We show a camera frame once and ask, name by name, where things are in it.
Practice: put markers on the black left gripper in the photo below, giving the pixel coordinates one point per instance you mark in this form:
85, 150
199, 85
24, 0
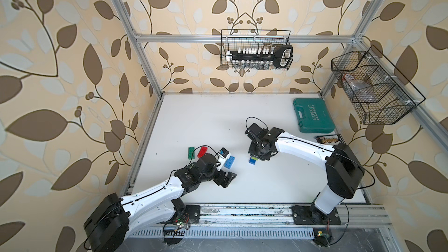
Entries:
221, 182

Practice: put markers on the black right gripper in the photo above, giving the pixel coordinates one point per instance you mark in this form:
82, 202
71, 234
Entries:
251, 151

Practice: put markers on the light blue long lego brick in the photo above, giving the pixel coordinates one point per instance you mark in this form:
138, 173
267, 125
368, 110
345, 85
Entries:
229, 162

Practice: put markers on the small lego bricks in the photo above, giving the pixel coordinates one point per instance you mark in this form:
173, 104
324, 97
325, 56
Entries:
253, 160

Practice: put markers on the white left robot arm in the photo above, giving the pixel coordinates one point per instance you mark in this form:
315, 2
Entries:
117, 218

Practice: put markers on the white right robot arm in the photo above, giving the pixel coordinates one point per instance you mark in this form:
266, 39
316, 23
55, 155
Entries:
343, 170

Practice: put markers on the red long lego brick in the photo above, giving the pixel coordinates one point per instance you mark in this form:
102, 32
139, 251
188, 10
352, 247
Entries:
202, 151

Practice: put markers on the green long lego brick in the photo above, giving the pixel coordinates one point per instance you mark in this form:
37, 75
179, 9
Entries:
191, 152

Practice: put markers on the green plastic tool case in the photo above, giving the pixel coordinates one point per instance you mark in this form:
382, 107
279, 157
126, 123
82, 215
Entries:
313, 116

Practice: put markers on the black battery charging board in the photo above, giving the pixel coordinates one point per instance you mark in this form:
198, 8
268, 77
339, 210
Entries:
332, 139

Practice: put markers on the black socket tool set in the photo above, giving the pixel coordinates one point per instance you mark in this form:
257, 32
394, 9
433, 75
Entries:
273, 57

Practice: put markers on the plastic bag in basket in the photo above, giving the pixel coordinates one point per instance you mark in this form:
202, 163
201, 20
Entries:
358, 91

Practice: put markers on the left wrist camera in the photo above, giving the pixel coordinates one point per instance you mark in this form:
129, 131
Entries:
223, 155

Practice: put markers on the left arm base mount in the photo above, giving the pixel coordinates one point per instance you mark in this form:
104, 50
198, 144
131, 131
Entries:
186, 214

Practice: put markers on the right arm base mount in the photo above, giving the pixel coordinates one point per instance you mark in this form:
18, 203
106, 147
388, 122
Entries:
310, 215

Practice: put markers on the back wire basket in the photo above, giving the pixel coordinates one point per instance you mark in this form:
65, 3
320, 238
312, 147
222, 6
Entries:
232, 39

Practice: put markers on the wire basket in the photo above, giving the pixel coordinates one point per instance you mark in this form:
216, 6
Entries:
232, 39
396, 94

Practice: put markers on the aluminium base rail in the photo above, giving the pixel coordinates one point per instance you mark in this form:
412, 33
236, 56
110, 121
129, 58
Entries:
265, 221

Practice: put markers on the right wire basket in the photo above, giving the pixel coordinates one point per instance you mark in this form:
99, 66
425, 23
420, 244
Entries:
396, 94

